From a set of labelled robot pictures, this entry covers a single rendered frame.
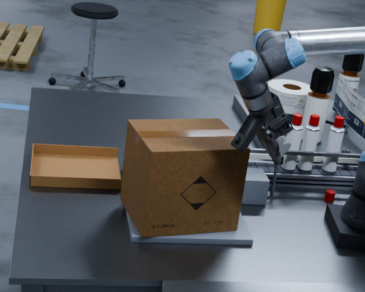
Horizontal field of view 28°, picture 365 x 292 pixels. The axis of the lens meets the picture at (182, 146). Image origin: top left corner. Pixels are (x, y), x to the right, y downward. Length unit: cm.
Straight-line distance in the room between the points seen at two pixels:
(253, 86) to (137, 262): 57
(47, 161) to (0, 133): 240
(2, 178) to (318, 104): 214
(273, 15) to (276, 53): 643
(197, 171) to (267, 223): 37
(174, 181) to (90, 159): 62
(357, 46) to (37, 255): 105
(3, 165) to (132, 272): 260
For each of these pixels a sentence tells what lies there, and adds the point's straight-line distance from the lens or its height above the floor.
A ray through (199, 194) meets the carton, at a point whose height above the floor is 98.
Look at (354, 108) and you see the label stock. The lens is 300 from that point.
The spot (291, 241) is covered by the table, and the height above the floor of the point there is 83.
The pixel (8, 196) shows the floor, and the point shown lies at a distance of 412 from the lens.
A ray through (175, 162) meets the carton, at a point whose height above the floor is 109.
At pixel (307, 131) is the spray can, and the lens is 256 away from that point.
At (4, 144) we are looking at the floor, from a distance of 477.
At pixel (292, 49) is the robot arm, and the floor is 145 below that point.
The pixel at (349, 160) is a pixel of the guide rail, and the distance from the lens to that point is 272.
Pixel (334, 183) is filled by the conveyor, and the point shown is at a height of 85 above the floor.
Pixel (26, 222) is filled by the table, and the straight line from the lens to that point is 218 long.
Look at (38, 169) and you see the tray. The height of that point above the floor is 83.
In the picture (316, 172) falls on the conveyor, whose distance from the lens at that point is 263.
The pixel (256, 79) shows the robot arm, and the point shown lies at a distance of 189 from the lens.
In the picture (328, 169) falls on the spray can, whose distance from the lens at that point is 264.
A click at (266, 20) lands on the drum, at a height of 18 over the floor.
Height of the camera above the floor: 190
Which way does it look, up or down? 22 degrees down
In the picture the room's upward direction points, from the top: 7 degrees clockwise
